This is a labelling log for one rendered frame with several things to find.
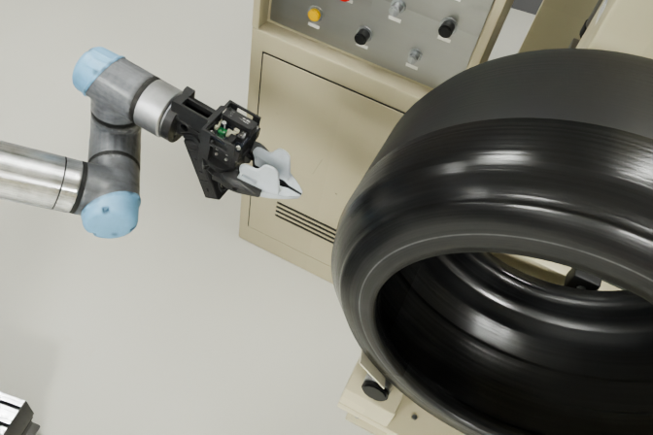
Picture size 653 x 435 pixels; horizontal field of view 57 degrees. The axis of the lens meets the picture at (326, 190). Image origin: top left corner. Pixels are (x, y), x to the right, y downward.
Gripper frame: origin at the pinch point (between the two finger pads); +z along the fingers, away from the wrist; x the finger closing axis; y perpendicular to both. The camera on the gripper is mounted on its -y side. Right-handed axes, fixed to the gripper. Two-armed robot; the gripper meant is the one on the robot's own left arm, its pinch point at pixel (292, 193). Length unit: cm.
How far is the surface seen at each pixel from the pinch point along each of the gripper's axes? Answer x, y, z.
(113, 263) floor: 28, -120, -56
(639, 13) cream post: 26, 33, 28
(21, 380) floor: -16, -120, -52
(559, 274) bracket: 24, -13, 46
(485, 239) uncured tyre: -11.4, 24.1, 22.0
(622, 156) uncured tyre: -5.0, 35.3, 28.0
